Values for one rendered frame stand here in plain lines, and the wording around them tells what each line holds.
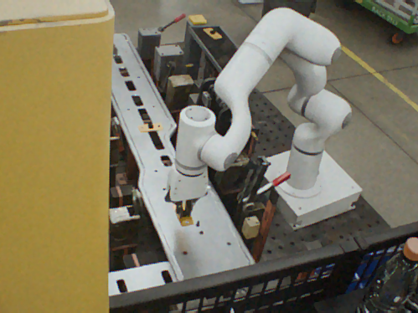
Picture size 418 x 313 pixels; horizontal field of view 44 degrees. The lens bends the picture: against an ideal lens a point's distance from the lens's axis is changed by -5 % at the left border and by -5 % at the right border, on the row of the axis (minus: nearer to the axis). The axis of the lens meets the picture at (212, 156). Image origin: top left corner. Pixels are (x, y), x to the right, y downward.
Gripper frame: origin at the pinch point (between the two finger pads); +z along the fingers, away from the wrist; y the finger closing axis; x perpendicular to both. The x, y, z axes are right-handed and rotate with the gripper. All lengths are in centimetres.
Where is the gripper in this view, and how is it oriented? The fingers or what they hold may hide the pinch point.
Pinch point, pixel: (183, 208)
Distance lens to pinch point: 148.6
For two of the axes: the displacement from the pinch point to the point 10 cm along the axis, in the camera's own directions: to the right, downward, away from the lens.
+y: -9.2, 1.4, -3.7
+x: 3.7, 6.3, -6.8
